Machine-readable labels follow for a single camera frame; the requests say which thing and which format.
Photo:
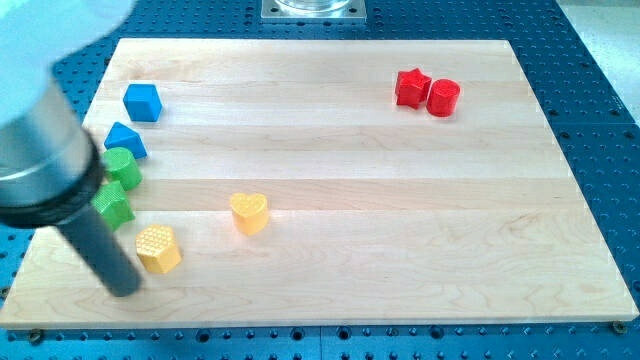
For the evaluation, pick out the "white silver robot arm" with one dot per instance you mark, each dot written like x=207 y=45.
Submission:
x=50 y=166

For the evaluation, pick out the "green cylinder block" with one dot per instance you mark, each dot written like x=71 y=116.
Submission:
x=120 y=165

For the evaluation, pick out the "light wooden board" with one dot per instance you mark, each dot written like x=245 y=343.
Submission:
x=379 y=213

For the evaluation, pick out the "yellow heart block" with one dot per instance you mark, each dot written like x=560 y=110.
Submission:
x=250 y=212

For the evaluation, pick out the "yellow hexagon block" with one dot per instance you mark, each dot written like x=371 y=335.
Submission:
x=157 y=249

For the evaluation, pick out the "red star block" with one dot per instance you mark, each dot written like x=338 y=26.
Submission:
x=412 y=88

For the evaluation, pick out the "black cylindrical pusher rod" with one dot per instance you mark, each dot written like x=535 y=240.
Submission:
x=93 y=240

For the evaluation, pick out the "red cylinder block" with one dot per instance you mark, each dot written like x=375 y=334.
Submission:
x=443 y=97

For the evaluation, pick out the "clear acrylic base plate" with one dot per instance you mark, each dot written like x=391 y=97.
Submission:
x=288 y=11

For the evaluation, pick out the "blue triangle block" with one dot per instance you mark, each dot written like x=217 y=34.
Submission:
x=121 y=135

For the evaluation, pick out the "green star block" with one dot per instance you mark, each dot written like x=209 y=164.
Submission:
x=112 y=204

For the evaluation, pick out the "blue cube block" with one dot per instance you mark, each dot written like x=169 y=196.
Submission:
x=142 y=102

